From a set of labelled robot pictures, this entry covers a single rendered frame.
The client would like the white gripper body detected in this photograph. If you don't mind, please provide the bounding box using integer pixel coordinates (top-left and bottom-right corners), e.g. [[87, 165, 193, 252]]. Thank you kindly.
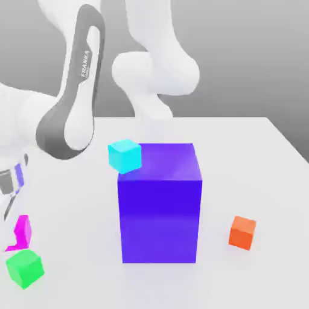
[[0, 190, 23, 249]]

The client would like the small magenta cube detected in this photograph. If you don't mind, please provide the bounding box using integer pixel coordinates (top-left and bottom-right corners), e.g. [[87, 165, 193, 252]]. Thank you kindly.
[[5, 214, 33, 252]]

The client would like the small green cube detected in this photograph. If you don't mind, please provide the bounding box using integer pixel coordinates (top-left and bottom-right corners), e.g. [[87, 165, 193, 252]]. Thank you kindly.
[[5, 249, 45, 290]]

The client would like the small cyan cube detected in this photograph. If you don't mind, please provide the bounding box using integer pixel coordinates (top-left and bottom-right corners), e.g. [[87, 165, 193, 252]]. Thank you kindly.
[[107, 138, 142, 175]]

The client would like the small orange cube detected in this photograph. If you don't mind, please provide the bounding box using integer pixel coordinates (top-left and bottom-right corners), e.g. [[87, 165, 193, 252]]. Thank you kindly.
[[228, 215, 257, 252]]

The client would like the large purple box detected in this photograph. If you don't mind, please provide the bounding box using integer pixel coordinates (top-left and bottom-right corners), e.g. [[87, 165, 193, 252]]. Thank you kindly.
[[117, 142, 203, 264]]

